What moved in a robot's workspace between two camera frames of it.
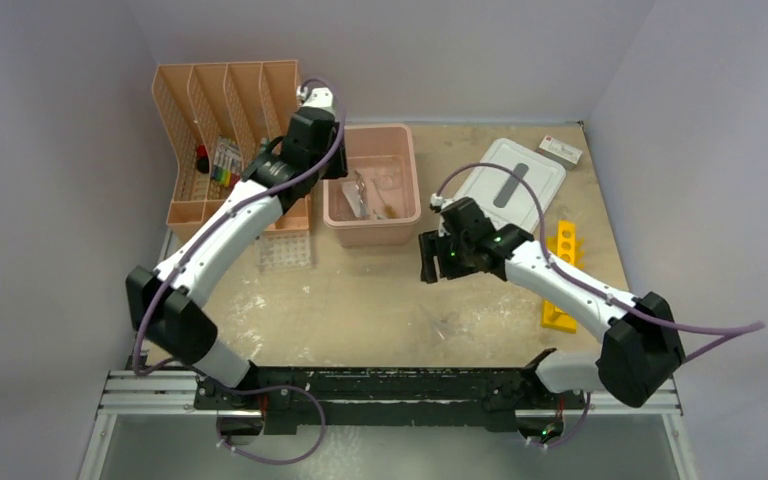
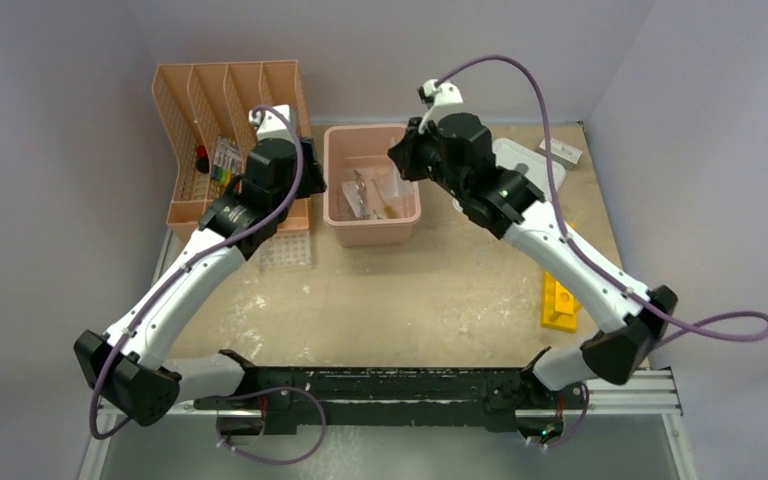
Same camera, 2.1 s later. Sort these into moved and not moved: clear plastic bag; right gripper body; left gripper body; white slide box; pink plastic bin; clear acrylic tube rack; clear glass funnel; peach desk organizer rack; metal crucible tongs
Moved: left gripper body; right gripper body; clear glass funnel
Not moved: peach desk organizer rack; clear plastic bag; clear acrylic tube rack; white slide box; pink plastic bin; metal crucible tongs
